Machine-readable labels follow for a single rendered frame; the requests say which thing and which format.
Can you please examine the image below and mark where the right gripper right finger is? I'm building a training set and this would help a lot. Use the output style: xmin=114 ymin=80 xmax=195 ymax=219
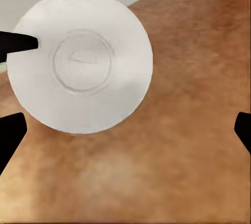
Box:
xmin=234 ymin=112 xmax=251 ymax=154

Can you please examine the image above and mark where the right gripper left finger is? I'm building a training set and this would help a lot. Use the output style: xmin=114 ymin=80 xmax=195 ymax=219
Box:
xmin=0 ymin=112 xmax=27 ymax=175

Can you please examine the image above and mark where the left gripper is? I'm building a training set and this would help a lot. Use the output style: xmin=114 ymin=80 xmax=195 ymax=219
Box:
xmin=0 ymin=32 xmax=38 ymax=63

